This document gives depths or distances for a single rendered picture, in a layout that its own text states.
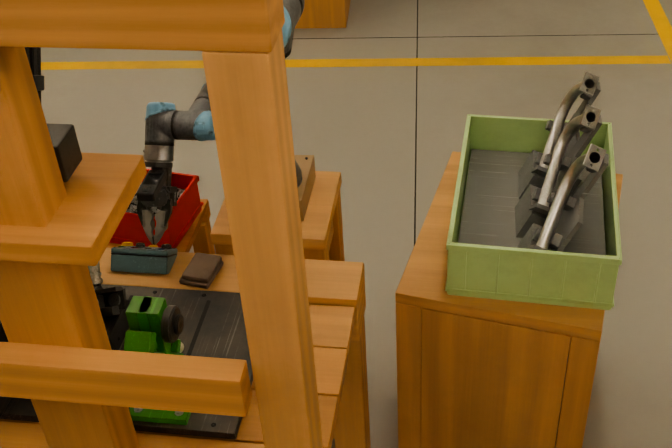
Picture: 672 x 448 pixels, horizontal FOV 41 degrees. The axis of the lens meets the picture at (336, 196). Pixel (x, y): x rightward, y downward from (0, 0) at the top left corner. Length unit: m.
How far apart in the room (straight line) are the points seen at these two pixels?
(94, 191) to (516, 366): 1.31
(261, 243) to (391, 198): 2.65
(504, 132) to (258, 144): 1.58
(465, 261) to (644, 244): 1.68
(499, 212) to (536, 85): 2.37
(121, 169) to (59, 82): 3.72
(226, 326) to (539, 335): 0.78
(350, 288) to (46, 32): 1.17
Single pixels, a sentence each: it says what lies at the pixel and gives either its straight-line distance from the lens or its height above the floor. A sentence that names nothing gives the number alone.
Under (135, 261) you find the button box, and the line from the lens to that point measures 2.32.
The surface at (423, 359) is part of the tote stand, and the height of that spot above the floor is 0.56.
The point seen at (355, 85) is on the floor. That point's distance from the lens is 4.83.
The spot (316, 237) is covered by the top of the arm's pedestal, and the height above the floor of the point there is 0.85.
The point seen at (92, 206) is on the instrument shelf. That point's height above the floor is 1.54.
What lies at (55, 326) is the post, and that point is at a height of 1.32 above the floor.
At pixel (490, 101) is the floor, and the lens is 4.68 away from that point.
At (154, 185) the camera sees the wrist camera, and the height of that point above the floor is 1.10.
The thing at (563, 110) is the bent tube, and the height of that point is 1.06.
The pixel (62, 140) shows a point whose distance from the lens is 1.50.
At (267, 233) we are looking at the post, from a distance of 1.34.
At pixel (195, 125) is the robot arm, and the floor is 1.20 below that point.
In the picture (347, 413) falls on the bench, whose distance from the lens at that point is 2.55.
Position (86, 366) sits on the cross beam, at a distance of 1.60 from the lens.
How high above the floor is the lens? 2.38
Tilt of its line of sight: 37 degrees down
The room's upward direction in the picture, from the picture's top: 4 degrees counter-clockwise
